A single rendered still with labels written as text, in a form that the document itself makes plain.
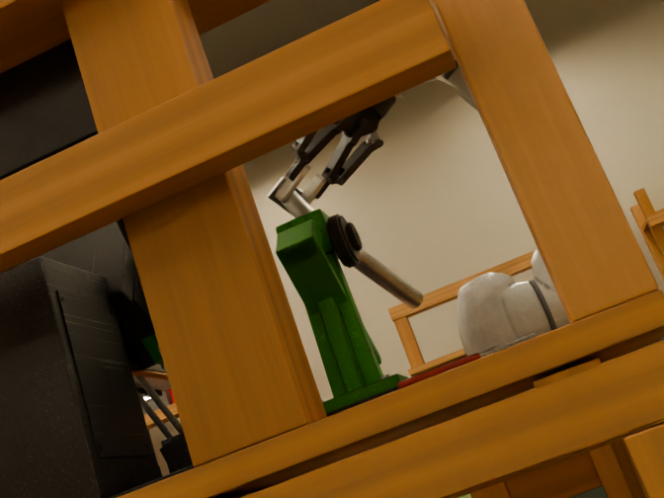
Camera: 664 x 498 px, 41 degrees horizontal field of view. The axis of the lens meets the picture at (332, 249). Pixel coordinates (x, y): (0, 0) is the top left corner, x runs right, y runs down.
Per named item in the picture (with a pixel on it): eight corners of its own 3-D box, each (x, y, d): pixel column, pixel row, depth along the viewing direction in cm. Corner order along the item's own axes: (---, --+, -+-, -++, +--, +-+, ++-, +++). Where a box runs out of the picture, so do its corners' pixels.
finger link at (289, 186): (311, 168, 135) (308, 165, 135) (284, 204, 135) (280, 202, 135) (304, 162, 138) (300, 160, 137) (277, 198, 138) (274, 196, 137)
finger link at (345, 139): (352, 113, 138) (359, 117, 139) (318, 175, 140) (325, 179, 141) (363, 119, 135) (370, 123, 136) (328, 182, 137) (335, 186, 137)
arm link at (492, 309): (479, 389, 196) (443, 299, 202) (556, 361, 194) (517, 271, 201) (478, 381, 180) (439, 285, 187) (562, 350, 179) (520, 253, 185)
